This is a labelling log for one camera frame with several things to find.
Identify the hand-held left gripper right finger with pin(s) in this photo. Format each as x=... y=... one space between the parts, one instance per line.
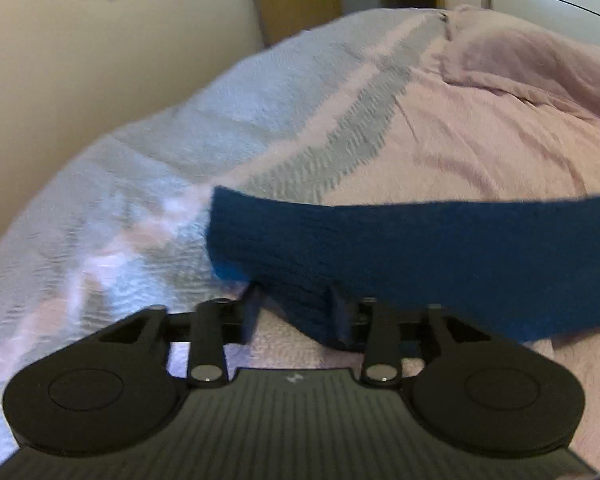
x=344 y=327

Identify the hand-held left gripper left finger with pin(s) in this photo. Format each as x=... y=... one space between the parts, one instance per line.
x=250 y=310

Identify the blue knit sweater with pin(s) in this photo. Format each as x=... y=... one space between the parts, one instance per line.
x=430 y=260

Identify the herringbone striped duvet cover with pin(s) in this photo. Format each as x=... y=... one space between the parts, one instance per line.
x=180 y=135

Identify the pink bedspread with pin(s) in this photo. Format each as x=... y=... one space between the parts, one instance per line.
x=480 y=150

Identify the light wooden door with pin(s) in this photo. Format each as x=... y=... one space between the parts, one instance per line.
x=295 y=0

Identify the lavender blanket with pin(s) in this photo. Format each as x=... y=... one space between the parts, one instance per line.
x=530 y=55

